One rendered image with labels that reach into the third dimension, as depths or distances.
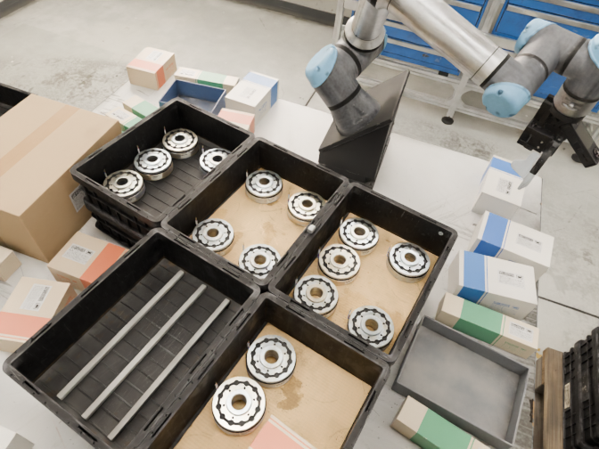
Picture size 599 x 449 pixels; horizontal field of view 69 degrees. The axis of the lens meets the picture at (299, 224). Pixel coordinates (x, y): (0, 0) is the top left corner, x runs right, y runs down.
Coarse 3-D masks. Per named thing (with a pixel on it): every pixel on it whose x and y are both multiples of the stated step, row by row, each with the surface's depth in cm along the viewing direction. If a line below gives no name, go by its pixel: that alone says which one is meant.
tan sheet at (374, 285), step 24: (336, 240) 115; (384, 240) 116; (312, 264) 109; (360, 264) 110; (384, 264) 111; (432, 264) 112; (336, 288) 105; (360, 288) 106; (384, 288) 106; (408, 288) 107; (336, 312) 101; (408, 312) 103
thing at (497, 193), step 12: (492, 168) 143; (504, 168) 144; (492, 180) 140; (504, 180) 140; (516, 180) 140; (480, 192) 137; (492, 192) 136; (504, 192) 136; (516, 192) 137; (480, 204) 139; (492, 204) 137; (504, 204) 135; (516, 204) 134; (504, 216) 139
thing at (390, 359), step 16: (368, 192) 113; (336, 208) 109; (400, 208) 110; (320, 224) 106; (432, 224) 108; (304, 240) 101; (432, 272) 98; (272, 288) 92; (416, 304) 93; (320, 320) 89; (352, 336) 87; (400, 336) 88
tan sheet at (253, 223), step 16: (240, 192) 123; (288, 192) 124; (224, 208) 118; (240, 208) 119; (256, 208) 119; (272, 208) 120; (240, 224) 115; (256, 224) 116; (272, 224) 116; (288, 224) 117; (240, 240) 112; (256, 240) 113; (272, 240) 113; (288, 240) 113; (224, 256) 109
